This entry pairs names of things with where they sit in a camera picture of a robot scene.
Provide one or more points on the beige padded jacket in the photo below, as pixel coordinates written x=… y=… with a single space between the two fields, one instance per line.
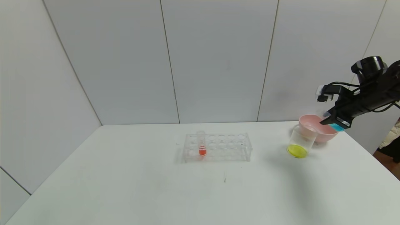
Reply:
x=392 y=137

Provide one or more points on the blue pigment test tube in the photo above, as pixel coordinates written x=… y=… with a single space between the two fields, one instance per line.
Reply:
x=337 y=127

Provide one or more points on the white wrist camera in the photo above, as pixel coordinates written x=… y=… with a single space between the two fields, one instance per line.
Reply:
x=322 y=91

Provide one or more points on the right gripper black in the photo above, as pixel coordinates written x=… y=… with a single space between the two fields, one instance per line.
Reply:
x=342 y=120

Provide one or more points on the red pigment test tube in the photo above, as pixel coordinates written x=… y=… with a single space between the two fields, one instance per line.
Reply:
x=202 y=152

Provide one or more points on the pink bowl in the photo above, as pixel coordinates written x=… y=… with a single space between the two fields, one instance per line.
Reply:
x=326 y=136

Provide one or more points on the clear glass beaker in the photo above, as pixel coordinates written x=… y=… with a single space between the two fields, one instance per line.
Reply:
x=297 y=150

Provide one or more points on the clear plastic test tube rack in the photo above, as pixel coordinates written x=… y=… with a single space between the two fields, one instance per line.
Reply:
x=218 y=147

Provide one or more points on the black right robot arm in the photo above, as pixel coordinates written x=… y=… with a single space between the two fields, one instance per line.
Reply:
x=384 y=84

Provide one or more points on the dark background object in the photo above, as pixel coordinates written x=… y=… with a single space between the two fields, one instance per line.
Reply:
x=390 y=157

